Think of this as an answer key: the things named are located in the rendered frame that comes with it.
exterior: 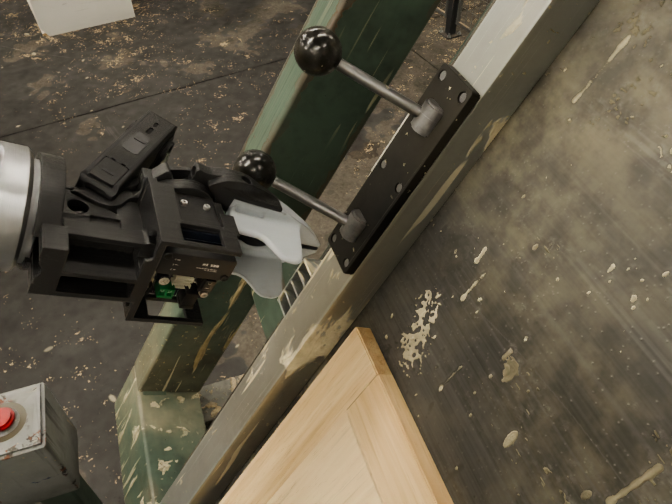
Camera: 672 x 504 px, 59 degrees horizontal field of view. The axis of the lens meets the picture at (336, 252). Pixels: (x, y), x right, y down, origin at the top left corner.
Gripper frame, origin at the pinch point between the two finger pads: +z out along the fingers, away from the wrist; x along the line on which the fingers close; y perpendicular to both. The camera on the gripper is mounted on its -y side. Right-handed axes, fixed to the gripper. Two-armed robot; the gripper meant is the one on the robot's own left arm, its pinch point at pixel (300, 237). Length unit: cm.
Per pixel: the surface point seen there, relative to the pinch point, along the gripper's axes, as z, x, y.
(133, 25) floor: 64, -128, -355
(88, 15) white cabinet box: 39, -135, -362
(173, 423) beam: 12, -57, -19
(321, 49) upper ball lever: -2.6, 12.7, -6.8
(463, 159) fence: 10.6, 10.6, -0.7
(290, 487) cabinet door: 10.5, -27.3, 7.9
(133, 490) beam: 7, -64, -11
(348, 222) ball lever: 6.0, 0.3, -3.1
